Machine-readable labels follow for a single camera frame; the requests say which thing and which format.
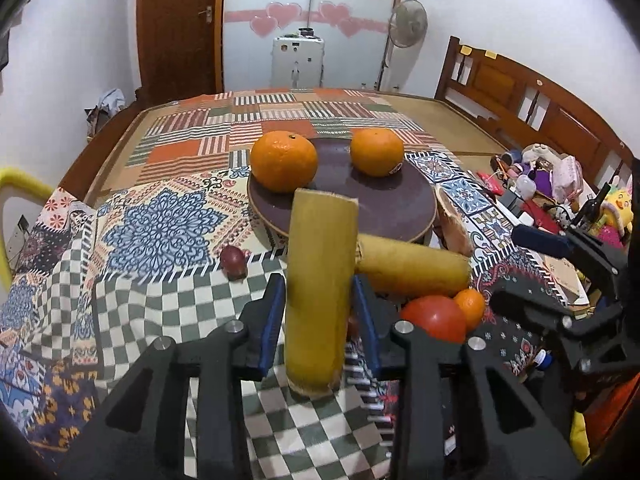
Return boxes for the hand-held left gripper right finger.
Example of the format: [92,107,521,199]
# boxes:
[350,275,583,480]

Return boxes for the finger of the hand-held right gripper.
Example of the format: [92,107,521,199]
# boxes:
[511,224,633,306]
[489,277,628,376]

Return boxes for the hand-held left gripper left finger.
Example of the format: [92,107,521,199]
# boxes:
[65,274,287,480]

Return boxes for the small mandarin orange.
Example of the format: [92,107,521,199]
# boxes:
[453,288,486,332]

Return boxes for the long yellow sugarcane piece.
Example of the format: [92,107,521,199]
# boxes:
[285,187,360,400]

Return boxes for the red apple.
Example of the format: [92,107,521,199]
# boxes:
[399,295,468,345]

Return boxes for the dark red plum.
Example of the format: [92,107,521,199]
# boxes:
[220,245,249,281]

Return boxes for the short yellow sugarcane piece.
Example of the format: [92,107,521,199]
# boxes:
[355,234,472,298]

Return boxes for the dark brown round plate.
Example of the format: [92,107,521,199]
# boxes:
[247,137,437,247]

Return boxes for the large orange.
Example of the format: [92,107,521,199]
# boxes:
[250,131,319,194]

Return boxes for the orange with sticker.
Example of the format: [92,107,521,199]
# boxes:
[350,128,405,178]

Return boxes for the cardboard box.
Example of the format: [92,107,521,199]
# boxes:
[542,255,591,306]

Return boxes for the black bottle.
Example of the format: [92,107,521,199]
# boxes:
[575,182,612,226]

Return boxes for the pile of plush toys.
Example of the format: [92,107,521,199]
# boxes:
[475,142,633,241]

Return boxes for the yellow plush toy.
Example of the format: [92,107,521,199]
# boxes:
[602,187,633,231]

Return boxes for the floral checkered patchwork blanket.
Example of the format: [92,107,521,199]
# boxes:
[0,152,591,480]

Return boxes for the striped orange patchwork blanket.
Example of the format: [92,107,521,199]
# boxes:
[125,87,426,171]

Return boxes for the standing fan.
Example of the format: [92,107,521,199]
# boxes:
[377,0,429,92]

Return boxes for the white box appliance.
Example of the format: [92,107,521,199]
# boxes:
[271,27,326,89]

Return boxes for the bag pile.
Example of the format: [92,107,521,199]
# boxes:
[85,88,126,138]

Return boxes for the brown wooden door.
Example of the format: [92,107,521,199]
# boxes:
[136,0,224,103]

